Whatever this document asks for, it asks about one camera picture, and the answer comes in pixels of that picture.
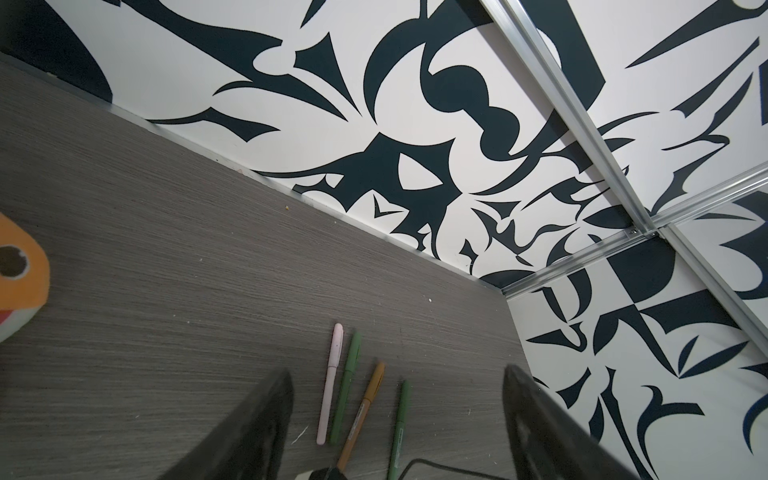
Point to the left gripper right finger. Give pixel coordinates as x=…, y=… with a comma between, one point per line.
x=545, y=442

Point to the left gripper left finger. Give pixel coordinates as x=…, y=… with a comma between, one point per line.
x=250, y=441

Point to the pink pen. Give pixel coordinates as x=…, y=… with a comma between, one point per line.
x=322, y=430

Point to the orange pen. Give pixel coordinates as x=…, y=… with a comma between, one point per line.
x=353, y=435

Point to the light green pen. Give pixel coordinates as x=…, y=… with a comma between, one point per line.
x=338, y=418

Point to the orange pen cap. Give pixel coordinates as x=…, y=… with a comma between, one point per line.
x=375, y=382

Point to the dark green pen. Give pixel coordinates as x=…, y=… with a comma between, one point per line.
x=396, y=449

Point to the light green pen cap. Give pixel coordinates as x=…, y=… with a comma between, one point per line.
x=353, y=355

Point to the dark green pen cap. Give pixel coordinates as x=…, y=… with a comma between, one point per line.
x=404, y=403

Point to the orange shark plush toy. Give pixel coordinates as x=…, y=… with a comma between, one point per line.
x=25, y=277

